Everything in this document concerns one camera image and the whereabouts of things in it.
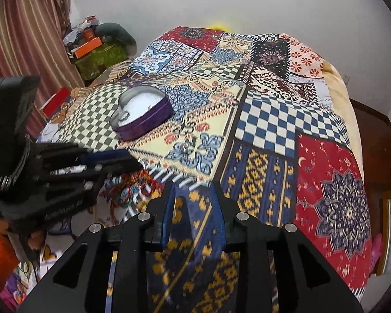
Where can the pink slipper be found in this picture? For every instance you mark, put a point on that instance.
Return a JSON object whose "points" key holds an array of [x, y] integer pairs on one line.
{"points": [[376, 247]]}

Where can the purple heart-shaped jewelry box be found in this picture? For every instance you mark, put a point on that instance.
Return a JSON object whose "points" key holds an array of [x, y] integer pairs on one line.
{"points": [[143, 112]]}

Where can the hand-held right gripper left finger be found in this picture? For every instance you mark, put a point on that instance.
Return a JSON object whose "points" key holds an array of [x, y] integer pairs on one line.
{"points": [[168, 215]]}

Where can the wall socket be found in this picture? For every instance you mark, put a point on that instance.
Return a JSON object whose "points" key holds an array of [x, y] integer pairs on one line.
{"points": [[347, 79]]}

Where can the patchwork printed blanket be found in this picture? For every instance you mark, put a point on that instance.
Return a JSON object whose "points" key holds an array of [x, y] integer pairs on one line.
{"points": [[267, 130]]}

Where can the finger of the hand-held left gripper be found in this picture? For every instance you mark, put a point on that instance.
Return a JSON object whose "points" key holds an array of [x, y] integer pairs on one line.
{"points": [[101, 156], [117, 169]]}

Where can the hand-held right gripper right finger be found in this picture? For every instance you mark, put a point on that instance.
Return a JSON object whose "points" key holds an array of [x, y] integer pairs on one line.
{"points": [[219, 215]]}

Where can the pile of colourful bangles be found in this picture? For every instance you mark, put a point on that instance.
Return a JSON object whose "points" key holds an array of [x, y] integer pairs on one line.
{"points": [[133, 190]]}

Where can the beige mattress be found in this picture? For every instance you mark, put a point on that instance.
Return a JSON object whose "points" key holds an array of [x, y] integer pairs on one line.
{"points": [[340, 94]]}

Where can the pile of white clutter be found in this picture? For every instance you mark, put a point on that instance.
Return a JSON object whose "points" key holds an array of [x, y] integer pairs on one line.
{"points": [[78, 31]]}

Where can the orange box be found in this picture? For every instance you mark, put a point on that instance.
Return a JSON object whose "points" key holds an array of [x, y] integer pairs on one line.
{"points": [[86, 48]]}

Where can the striped red curtain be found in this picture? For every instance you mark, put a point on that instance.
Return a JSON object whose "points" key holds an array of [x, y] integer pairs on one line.
{"points": [[22, 45]]}

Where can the red flat box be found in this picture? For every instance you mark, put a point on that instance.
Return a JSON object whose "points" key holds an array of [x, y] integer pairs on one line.
{"points": [[56, 101]]}

